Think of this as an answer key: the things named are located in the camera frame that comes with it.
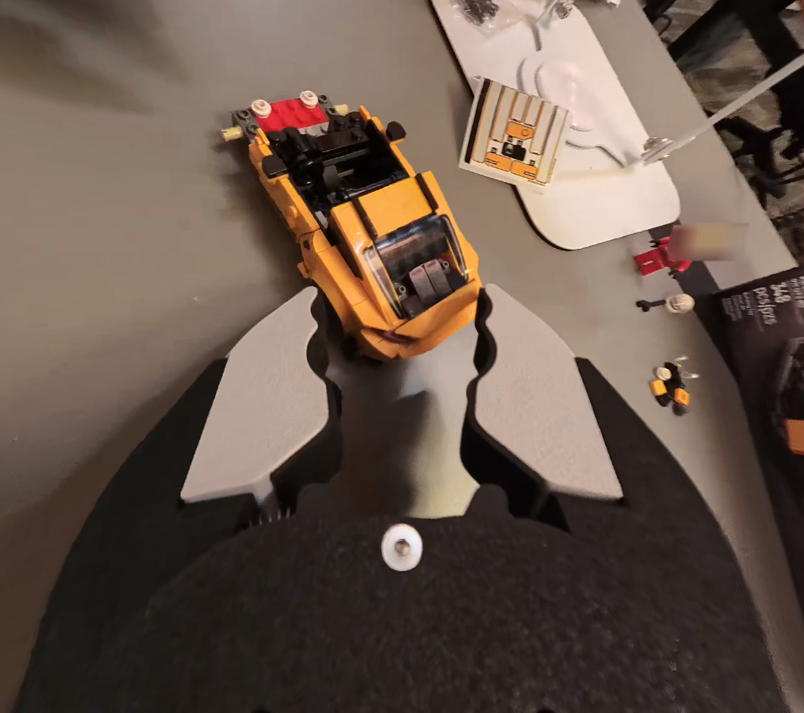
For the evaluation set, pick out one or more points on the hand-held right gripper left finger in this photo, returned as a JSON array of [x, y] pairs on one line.
[[264, 411]]

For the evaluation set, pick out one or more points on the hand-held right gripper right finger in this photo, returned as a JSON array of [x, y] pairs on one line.
[[540, 411]]

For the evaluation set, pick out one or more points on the yellow lego car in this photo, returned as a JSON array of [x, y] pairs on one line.
[[377, 210]]

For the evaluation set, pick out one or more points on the red lego minifigure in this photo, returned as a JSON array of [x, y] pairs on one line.
[[653, 261]]

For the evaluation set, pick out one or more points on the black lego set box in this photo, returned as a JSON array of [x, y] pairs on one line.
[[754, 349]]

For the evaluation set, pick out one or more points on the white minifigure helmet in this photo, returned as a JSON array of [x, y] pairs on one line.
[[680, 303]]

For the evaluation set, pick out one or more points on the white stand with clear rods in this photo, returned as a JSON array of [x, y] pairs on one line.
[[603, 198]]

